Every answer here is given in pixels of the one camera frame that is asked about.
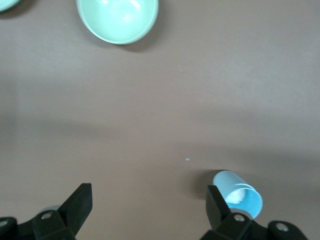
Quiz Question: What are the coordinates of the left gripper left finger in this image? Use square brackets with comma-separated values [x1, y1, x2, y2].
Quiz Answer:
[0, 183, 94, 240]

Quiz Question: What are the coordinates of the brown table cover mat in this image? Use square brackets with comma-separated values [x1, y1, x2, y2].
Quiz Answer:
[0, 0, 320, 240]

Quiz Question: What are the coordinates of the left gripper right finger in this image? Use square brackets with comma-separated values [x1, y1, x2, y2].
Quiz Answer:
[201, 184, 308, 240]

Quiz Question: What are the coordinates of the blue cup with white lump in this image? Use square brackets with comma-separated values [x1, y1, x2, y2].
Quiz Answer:
[212, 169, 264, 220]

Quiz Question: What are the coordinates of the green bowl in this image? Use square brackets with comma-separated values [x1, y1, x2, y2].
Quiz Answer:
[75, 0, 160, 46]

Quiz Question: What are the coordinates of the green plate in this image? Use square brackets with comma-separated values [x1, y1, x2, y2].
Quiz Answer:
[0, 0, 21, 13]

